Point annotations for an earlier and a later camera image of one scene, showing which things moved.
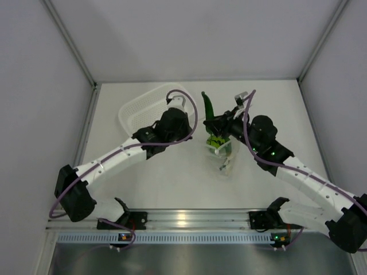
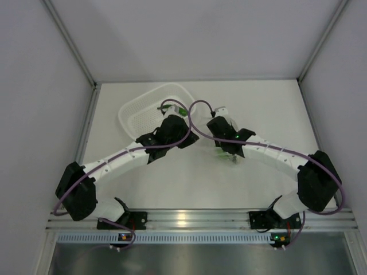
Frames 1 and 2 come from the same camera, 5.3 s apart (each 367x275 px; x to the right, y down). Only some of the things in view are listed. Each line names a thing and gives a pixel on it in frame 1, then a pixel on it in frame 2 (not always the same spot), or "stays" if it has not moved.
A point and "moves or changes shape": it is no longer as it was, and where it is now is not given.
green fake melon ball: x=215 y=141 moves or changes shape
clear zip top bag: x=221 y=148 moves or changes shape
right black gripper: x=220 y=126 to x=218 y=144
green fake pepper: x=209 y=110 moves or changes shape
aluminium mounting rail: x=189 y=219 stays
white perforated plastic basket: x=138 y=114 stays
